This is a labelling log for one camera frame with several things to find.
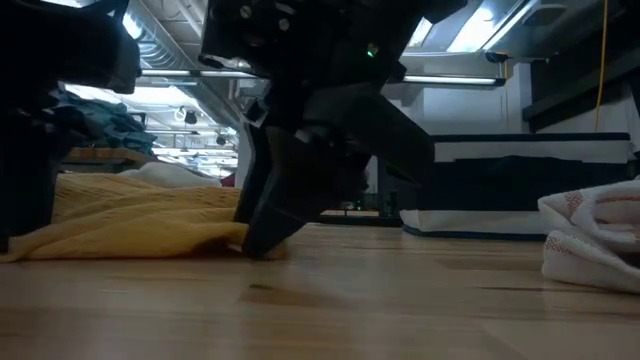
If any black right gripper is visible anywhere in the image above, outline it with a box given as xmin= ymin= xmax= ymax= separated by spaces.
xmin=233 ymin=82 xmax=435 ymax=260

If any dark teal clothes pile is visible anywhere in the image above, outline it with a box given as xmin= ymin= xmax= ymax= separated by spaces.
xmin=49 ymin=88 xmax=157 ymax=156

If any fluorescent ceiling light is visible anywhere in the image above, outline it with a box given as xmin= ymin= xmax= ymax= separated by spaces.
xmin=402 ymin=74 xmax=507 ymax=88
xmin=141 ymin=68 xmax=259 ymax=80

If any navy fabric basket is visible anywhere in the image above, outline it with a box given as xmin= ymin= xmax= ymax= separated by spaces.
xmin=399 ymin=132 xmax=634 ymax=241

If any white checked towel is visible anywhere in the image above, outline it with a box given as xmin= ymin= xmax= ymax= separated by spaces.
xmin=537 ymin=178 xmax=640 ymax=295

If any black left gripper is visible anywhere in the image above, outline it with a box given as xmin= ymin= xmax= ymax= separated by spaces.
xmin=0 ymin=92 xmax=66 ymax=254

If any yellow woven towel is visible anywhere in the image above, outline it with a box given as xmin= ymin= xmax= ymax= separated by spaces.
xmin=0 ymin=172 xmax=289 ymax=264

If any white plain cloth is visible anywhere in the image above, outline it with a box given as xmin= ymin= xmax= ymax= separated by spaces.
xmin=118 ymin=161 xmax=222 ymax=190

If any yellow cable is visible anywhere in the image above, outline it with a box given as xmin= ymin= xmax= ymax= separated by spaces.
xmin=593 ymin=0 xmax=609 ymax=132

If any wooden background table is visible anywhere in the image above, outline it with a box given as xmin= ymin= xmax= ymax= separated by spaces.
xmin=59 ymin=147 xmax=159 ymax=175

